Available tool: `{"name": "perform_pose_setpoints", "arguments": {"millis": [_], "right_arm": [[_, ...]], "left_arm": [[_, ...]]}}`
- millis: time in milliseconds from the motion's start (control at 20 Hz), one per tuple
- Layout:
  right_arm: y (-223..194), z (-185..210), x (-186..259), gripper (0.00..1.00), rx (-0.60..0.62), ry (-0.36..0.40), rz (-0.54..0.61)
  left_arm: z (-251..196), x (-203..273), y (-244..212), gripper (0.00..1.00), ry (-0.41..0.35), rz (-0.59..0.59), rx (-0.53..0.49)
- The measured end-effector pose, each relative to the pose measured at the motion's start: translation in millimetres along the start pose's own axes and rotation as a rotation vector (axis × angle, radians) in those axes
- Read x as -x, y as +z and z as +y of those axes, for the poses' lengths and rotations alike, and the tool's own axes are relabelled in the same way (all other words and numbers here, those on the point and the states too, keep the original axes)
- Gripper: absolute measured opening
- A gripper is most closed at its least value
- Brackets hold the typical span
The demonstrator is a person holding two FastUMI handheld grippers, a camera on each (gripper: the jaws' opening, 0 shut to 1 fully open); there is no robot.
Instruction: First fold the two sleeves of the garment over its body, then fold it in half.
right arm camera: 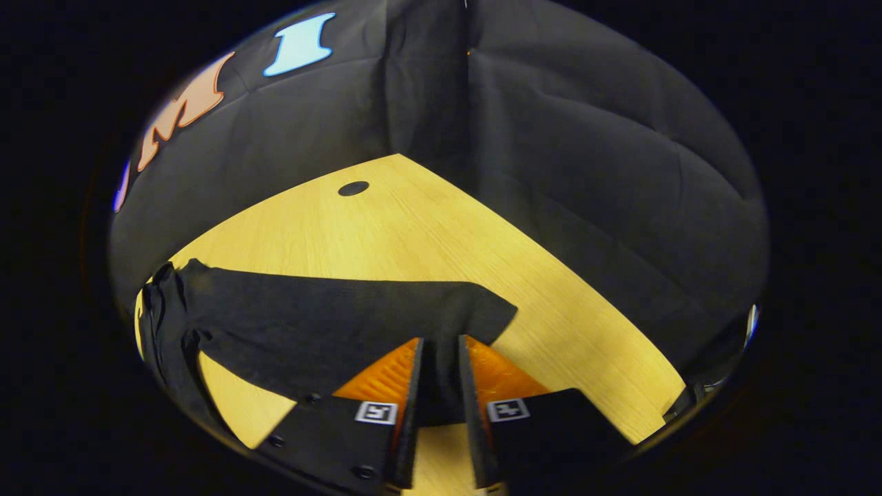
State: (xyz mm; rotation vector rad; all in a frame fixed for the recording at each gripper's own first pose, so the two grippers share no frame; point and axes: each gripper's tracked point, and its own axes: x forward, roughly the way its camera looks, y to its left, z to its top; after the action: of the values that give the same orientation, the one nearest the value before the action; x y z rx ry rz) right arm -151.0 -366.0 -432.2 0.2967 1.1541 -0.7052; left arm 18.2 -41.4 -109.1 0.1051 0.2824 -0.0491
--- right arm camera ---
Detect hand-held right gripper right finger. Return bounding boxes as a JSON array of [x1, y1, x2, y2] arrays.
[[457, 334, 626, 490]]

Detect black garment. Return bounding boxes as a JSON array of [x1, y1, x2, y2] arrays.
[[138, 258, 519, 428]]

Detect black backdrop cloth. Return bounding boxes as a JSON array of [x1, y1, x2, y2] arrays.
[[465, 0, 770, 386], [109, 0, 473, 314]]

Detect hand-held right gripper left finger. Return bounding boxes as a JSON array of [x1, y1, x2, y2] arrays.
[[256, 336, 427, 493]]

